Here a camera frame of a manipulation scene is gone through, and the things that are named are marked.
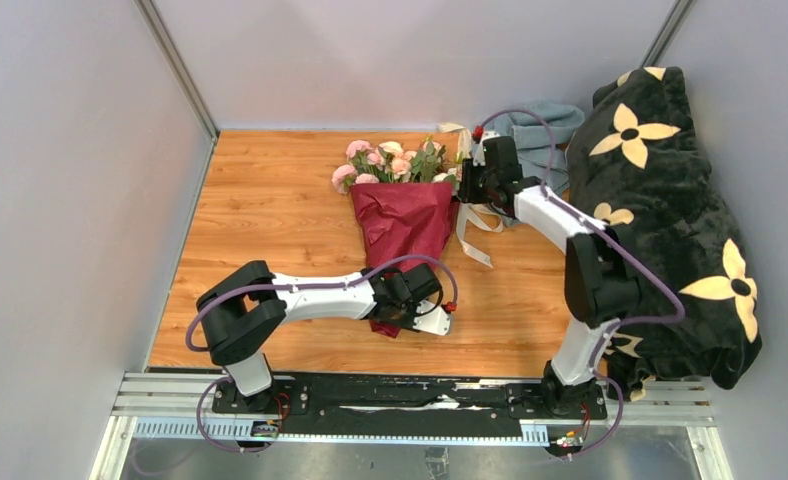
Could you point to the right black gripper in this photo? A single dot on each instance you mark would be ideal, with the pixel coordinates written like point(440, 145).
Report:
point(467, 192)

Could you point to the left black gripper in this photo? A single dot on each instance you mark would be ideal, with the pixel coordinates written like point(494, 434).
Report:
point(407, 325)

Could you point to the white rose stem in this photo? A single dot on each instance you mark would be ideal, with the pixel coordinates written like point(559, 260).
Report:
point(452, 176)

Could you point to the dark red wrapping paper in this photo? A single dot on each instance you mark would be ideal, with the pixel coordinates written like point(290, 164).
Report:
point(404, 225)

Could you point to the pink rose stem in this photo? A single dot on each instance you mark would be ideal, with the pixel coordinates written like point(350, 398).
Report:
point(387, 162)

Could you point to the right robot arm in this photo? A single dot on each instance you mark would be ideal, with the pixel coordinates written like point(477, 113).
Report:
point(600, 286)

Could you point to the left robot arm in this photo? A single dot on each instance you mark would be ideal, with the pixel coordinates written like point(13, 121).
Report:
point(238, 315)

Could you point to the cream printed ribbon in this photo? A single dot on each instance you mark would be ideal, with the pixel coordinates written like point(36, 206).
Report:
point(478, 216)

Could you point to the blue towel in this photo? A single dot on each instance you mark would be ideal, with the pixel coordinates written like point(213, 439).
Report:
point(539, 128)

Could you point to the black flower-pattern blanket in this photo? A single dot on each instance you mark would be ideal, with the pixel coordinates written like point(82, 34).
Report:
point(635, 162)

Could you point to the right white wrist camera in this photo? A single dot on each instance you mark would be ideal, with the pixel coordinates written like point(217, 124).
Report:
point(479, 138)

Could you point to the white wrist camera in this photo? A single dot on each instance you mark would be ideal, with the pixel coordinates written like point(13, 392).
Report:
point(479, 138)
point(431, 319)

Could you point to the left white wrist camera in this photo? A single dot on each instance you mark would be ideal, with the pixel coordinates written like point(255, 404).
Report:
point(431, 319)

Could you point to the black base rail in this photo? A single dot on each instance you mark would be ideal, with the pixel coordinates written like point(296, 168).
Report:
point(406, 406)

